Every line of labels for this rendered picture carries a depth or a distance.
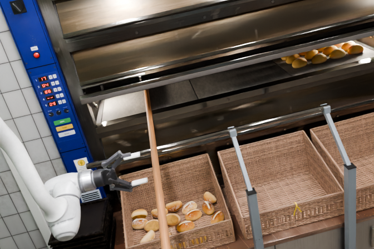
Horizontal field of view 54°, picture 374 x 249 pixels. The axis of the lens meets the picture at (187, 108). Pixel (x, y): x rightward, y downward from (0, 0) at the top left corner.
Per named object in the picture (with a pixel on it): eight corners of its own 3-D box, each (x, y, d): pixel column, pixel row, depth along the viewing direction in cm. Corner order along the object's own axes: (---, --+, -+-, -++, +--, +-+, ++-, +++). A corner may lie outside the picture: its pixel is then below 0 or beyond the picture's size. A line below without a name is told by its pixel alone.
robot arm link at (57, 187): (85, 179, 164) (85, 204, 155) (50, 188, 163) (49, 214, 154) (77, 165, 157) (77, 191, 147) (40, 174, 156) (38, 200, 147)
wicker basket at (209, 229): (129, 210, 231) (117, 175, 219) (215, 187, 235) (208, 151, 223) (131, 272, 187) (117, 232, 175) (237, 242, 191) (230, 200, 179)
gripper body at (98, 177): (92, 166, 159) (113, 161, 159) (98, 182, 162) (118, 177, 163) (90, 176, 152) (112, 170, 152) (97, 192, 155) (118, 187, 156)
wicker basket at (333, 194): (222, 187, 234) (215, 150, 223) (306, 165, 238) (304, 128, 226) (244, 242, 190) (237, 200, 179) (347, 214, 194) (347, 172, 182)
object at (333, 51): (261, 46, 282) (261, 39, 280) (321, 32, 285) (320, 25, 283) (294, 70, 227) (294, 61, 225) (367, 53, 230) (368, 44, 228)
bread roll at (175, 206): (181, 199, 219) (183, 208, 216) (181, 201, 225) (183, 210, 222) (164, 203, 218) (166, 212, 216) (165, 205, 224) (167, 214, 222)
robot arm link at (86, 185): (85, 184, 163) (99, 181, 163) (83, 197, 155) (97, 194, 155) (79, 168, 159) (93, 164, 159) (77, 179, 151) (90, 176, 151)
